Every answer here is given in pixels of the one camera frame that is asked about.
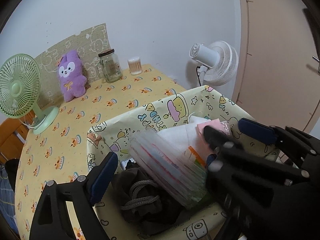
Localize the black garment on bed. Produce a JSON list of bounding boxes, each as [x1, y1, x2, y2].
[[4, 159, 20, 191]]

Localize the patterned cardboard panel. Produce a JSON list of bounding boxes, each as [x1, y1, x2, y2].
[[35, 23, 111, 108]]

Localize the yellow patterned tablecloth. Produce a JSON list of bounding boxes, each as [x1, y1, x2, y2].
[[15, 64, 184, 239]]

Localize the pink small tissue packet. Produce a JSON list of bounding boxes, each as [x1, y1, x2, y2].
[[197, 120, 231, 151]]

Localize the pink door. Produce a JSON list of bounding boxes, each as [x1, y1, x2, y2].
[[234, 0, 319, 132]]

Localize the green tissue pack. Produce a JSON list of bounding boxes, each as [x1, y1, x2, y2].
[[184, 146, 206, 168]]

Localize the blue plaid pillow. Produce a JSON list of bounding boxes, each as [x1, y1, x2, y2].
[[0, 165, 15, 222]]

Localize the dark grey drawstring pouch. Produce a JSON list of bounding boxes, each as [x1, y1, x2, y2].
[[112, 159, 190, 235]]

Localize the white standing fan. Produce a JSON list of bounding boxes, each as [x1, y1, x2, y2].
[[189, 41, 239, 87]]

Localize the patterned storage box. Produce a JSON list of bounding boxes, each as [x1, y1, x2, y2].
[[86, 84, 283, 240]]

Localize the purple plush bunny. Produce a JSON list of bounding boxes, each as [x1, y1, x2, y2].
[[57, 50, 87, 102]]

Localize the wooden bed headboard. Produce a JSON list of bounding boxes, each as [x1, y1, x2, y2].
[[1, 111, 35, 164]]

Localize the clear striped plastic pack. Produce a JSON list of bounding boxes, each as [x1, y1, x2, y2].
[[128, 130, 207, 209]]

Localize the glass jar with lid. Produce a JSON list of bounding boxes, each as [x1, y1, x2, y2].
[[96, 49, 123, 83]]

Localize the green desk fan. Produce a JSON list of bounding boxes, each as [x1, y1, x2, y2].
[[1, 54, 59, 135]]

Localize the cotton swab container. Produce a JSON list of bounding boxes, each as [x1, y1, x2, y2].
[[127, 56, 143, 75]]

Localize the white cloth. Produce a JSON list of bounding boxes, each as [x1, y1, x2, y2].
[[157, 115, 212, 161]]

